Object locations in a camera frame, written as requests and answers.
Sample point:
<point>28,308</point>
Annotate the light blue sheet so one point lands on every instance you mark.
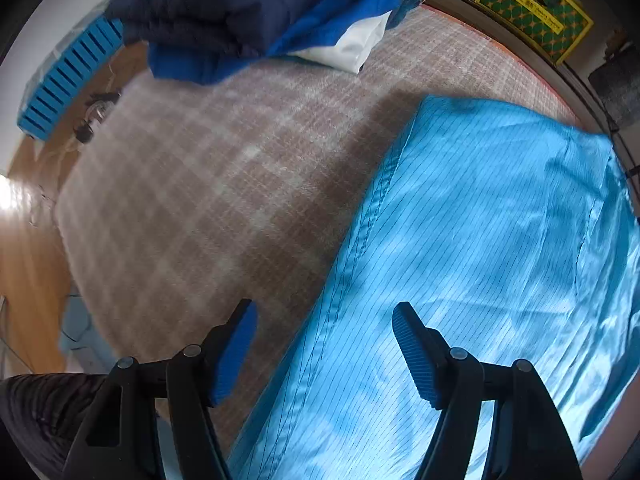
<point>80,330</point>

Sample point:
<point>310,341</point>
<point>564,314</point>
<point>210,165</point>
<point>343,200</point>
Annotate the yellow green patterned box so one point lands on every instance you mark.
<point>530,5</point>

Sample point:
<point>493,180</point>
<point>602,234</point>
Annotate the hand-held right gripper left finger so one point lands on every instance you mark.
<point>237,355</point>

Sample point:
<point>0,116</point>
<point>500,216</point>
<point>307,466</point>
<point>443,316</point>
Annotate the dark grey cloth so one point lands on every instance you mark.
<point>620,90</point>

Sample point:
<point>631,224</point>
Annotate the blue and white garment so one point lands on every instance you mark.
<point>325,30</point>

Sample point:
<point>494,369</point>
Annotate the blue slatted plastic crate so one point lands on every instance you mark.
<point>65,85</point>

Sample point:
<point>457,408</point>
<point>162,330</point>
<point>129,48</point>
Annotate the person's leg in striped pants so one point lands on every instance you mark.
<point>35,420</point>

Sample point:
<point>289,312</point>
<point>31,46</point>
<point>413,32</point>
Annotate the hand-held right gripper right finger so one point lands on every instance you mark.
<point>415,355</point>

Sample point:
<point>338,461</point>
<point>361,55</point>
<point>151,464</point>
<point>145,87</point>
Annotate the navy blue garment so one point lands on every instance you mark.
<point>215,5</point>

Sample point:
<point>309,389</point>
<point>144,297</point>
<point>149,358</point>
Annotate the beige plaid blanket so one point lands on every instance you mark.
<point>200,185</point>

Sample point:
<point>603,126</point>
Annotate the light blue pinstriped coat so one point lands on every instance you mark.
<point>475,240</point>

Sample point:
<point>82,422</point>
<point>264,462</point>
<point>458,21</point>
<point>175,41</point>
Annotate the clear glass object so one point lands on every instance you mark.
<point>97,110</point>

